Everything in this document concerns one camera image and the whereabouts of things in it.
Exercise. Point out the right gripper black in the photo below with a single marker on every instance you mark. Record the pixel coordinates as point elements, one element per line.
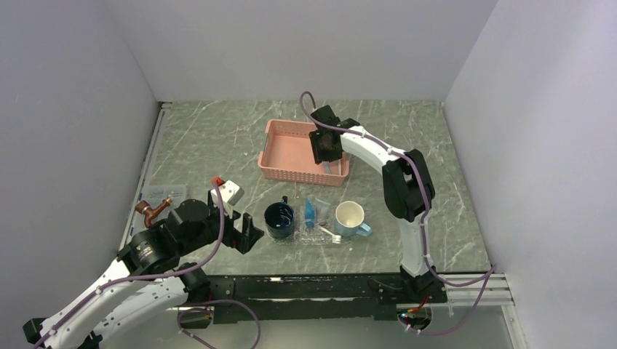
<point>319,155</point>

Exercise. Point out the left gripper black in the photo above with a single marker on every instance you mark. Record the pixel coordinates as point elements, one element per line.
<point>243,241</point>

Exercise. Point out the dark blue mug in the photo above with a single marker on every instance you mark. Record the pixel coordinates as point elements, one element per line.
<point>280,219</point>

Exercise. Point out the pink perforated plastic basket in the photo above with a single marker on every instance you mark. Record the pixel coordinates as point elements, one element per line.
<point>288,156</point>

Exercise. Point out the clear textured oval tray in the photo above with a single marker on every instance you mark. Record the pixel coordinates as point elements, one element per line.
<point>291,241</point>

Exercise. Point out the blue toothpaste tube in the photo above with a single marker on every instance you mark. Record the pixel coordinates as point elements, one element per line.
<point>309,214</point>

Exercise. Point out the clear acrylic toothbrush holder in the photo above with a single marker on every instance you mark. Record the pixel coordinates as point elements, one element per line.
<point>313,236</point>

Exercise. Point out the light blue white mug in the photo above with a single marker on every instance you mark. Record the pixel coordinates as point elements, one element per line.
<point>350,220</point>

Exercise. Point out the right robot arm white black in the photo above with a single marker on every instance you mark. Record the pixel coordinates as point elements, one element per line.
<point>407,190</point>

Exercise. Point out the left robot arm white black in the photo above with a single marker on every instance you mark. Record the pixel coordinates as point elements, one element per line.
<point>147,276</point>

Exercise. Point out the copper brass fitting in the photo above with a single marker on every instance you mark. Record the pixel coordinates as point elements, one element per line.
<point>149,213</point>

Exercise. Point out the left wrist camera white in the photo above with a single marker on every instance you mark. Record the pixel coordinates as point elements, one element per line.
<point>228,191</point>

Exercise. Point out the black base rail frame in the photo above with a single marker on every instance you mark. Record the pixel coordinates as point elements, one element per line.
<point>308,296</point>

